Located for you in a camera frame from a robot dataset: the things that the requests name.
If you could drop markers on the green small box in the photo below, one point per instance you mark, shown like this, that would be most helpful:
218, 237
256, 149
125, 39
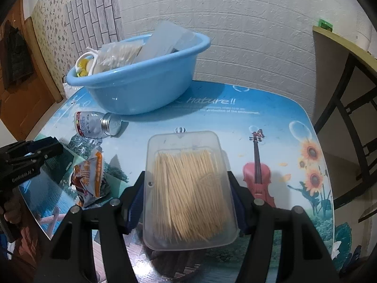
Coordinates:
325, 25

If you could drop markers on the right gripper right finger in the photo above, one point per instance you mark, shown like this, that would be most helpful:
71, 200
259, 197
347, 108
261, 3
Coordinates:
304, 256

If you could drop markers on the bag of cotton swabs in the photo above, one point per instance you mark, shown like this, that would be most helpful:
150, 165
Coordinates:
116, 54

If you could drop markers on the white plastic shopping bag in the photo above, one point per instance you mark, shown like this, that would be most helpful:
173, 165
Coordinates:
70, 90

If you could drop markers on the white plastic hook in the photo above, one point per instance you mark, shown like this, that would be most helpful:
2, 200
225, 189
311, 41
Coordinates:
92, 55

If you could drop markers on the person's left hand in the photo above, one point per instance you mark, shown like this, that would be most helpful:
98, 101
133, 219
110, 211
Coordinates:
12, 210

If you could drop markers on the white bunny plush yellow net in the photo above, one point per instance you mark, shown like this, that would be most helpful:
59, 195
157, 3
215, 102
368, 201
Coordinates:
82, 67

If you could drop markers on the clear box of toothpicks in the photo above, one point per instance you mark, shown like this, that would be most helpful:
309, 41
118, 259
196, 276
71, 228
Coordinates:
188, 203

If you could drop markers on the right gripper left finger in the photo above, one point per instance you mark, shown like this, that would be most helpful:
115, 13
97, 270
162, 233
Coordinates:
70, 258

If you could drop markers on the clear bottle with silver cap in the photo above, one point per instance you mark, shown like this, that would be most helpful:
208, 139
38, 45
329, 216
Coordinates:
97, 124

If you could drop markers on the light blue plastic basin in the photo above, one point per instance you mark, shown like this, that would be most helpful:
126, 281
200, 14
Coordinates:
144, 86

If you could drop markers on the brown wooden door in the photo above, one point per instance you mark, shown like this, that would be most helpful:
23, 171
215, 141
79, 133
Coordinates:
27, 87

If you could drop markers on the orange snack packet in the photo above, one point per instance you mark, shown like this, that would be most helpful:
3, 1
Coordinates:
89, 180

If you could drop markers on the stack of white paper cups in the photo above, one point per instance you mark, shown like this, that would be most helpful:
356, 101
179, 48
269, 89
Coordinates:
363, 31

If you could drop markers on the printed scenery table mat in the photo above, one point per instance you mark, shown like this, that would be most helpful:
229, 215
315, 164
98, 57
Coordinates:
267, 142

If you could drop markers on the frosted clear plastic box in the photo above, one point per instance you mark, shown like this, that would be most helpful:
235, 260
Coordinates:
166, 38

